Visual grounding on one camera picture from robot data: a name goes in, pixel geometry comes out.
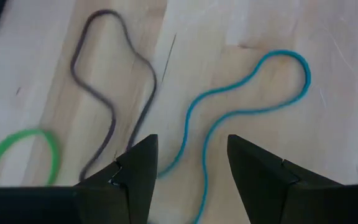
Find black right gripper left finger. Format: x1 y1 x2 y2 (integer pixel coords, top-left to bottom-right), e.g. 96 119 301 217
73 134 158 224

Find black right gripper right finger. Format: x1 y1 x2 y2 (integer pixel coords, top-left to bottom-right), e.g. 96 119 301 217
227 134 343 224

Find green rubber band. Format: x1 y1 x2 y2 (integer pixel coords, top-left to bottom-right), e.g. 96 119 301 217
0 129 61 187

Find long teal rubber band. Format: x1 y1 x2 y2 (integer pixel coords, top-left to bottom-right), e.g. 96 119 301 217
157 49 312 224

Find thin dark purple rubber band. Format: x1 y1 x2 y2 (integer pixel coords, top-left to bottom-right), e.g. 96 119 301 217
70 9 158 183

